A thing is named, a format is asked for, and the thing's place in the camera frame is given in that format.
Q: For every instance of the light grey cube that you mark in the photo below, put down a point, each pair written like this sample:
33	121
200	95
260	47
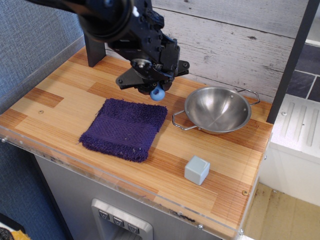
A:
196	170

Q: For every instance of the blue grey measuring spoon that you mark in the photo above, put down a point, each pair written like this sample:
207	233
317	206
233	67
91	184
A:
157	94

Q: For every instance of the dark grey right post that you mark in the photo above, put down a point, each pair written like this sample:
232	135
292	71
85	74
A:
303	31

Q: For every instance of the purple towel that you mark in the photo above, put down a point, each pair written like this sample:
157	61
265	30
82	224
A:
124	129

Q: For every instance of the dark grey post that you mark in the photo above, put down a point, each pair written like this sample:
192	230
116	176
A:
95	51
303	31

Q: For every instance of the dark grey left post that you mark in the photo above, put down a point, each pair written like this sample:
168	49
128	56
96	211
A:
95	51

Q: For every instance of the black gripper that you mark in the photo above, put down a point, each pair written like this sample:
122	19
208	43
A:
153	56

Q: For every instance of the silver dispenser panel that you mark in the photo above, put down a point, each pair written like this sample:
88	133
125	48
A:
115	224

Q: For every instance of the steel bowl with handles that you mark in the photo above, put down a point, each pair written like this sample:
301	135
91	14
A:
218	110

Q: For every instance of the white toy sink unit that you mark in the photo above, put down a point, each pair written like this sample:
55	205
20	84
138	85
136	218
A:
292	157

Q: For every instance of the clear acrylic table edge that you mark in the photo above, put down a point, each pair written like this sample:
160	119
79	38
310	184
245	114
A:
155	190

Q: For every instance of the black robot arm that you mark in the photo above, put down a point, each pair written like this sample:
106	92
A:
102	20

